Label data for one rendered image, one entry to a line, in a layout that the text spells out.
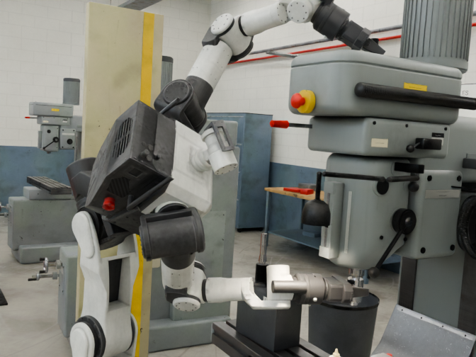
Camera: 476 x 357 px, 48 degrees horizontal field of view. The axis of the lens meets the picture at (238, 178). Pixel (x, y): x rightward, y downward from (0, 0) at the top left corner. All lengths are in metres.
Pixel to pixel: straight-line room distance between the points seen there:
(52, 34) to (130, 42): 7.45
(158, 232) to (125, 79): 1.81
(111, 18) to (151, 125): 1.67
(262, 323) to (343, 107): 0.88
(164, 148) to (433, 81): 0.75
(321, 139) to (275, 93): 7.75
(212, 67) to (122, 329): 0.85
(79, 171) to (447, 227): 1.12
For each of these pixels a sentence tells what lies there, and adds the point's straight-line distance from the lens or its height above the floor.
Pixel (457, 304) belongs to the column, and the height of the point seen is 1.17.
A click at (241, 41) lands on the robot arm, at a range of 1.67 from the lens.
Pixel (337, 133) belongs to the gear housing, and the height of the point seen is 1.68.
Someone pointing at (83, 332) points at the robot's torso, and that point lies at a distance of 1.71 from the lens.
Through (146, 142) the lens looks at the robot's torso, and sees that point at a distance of 1.34.
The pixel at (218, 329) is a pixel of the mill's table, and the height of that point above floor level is 0.93.
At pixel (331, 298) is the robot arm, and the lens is 1.54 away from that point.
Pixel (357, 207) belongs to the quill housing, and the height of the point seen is 1.49.
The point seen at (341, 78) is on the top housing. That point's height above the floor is 1.82.
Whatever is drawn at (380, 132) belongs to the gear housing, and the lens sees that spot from 1.41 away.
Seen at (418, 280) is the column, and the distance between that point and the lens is 1.93.
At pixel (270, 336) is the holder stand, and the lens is 1.88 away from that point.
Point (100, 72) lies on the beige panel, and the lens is 2.95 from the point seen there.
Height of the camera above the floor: 1.67
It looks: 5 degrees down
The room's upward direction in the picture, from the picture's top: 3 degrees clockwise
